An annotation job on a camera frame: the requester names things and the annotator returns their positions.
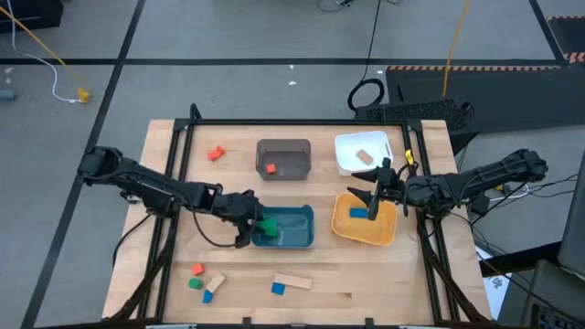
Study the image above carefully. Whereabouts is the black power adapter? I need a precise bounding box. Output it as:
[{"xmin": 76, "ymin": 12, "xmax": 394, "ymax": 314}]
[{"xmin": 468, "ymin": 195, "xmax": 493, "ymax": 218}]

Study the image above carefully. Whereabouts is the black cabinet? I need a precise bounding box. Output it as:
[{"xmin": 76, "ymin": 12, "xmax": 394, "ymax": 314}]
[{"xmin": 0, "ymin": 0, "xmax": 64, "ymax": 33}]

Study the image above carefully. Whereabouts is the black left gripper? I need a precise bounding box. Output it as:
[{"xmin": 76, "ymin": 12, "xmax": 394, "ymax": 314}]
[{"xmin": 218, "ymin": 190, "xmax": 269, "ymax": 249}]

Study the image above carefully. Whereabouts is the black floor cable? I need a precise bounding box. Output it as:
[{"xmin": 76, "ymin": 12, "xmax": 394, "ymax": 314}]
[{"xmin": 346, "ymin": 0, "xmax": 386, "ymax": 114}]

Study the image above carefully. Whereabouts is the yellow plastic bin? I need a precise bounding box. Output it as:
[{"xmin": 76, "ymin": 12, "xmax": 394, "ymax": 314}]
[{"xmin": 331, "ymin": 192, "xmax": 399, "ymax": 248}]

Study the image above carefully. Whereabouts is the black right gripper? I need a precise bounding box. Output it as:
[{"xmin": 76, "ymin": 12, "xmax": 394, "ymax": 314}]
[{"xmin": 346, "ymin": 157, "xmax": 413, "ymax": 222}]

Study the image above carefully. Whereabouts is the black aluminium table frame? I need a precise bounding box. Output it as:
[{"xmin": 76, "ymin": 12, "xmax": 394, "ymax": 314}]
[{"xmin": 103, "ymin": 102, "xmax": 493, "ymax": 329}]

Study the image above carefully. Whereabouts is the yellow floor cable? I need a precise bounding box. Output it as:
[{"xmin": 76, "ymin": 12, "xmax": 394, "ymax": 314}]
[
  {"xmin": 0, "ymin": 5, "xmax": 88, "ymax": 92},
  {"xmin": 441, "ymin": 0, "xmax": 472, "ymax": 98}
]

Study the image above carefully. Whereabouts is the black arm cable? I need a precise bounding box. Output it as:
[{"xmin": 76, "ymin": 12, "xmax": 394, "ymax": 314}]
[{"xmin": 112, "ymin": 210, "xmax": 156, "ymax": 271}]

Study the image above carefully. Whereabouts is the white plastic bin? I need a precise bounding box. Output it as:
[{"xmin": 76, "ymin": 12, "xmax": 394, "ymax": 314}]
[{"xmin": 334, "ymin": 130, "xmax": 395, "ymax": 177}]

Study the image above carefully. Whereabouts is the white floor cable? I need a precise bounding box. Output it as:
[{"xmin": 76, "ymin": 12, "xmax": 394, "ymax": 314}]
[{"xmin": 6, "ymin": 0, "xmax": 81, "ymax": 104}]

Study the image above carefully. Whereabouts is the long natural wood plank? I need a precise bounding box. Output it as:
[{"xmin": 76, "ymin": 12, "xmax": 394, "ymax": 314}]
[{"xmin": 272, "ymin": 271, "xmax": 314, "ymax": 291}]

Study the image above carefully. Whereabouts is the teal plastic bin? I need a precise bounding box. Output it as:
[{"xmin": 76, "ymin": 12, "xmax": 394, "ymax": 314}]
[{"xmin": 250, "ymin": 203, "xmax": 316, "ymax": 249}]

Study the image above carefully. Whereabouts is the black perforated computer case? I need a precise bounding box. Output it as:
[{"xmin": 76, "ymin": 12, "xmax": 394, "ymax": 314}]
[{"xmin": 354, "ymin": 99, "xmax": 480, "ymax": 154}]

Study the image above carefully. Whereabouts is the black hazard-edged floor mat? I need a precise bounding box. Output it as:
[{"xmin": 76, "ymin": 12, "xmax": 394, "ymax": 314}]
[
  {"xmin": 546, "ymin": 16, "xmax": 585, "ymax": 65},
  {"xmin": 385, "ymin": 64, "xmax": 585, "ymax": 134}
]

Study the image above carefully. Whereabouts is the white printed paper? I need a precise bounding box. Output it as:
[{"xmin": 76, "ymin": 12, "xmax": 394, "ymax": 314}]
[{"xmin": 474, "ymin": 246, "xmax": 512, "ymax": 321}]

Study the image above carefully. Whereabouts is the grey monitor back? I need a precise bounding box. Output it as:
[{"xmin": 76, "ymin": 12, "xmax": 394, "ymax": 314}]
[{"xmin": 558, "ymin": 150, "xmax": 585, "ymax": 281}]

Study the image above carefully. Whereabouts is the brown plastic bin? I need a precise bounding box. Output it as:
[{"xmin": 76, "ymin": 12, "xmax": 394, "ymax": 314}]
[{"xmin": 254, "ymin": 138, "xmax": 314, "ymax": 182}]

